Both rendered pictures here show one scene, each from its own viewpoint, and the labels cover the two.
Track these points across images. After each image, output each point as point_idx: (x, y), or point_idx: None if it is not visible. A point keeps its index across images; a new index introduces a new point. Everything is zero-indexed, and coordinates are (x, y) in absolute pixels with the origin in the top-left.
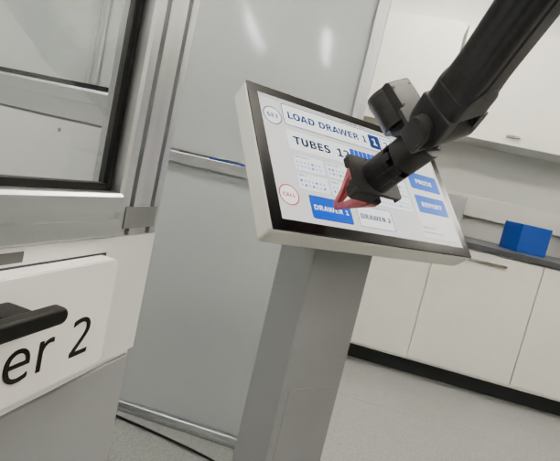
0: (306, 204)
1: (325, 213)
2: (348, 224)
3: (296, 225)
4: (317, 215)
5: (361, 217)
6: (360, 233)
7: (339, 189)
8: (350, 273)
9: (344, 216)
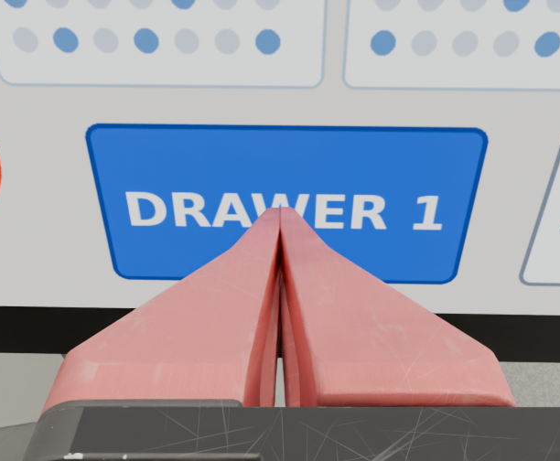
0: (59, 202)
1: (216, 242)
2: (396, 286)
3: None
4: (144, 262)
5: None
6: (473, 326)
7: (440, 12)
8: None
9: (389, 239)
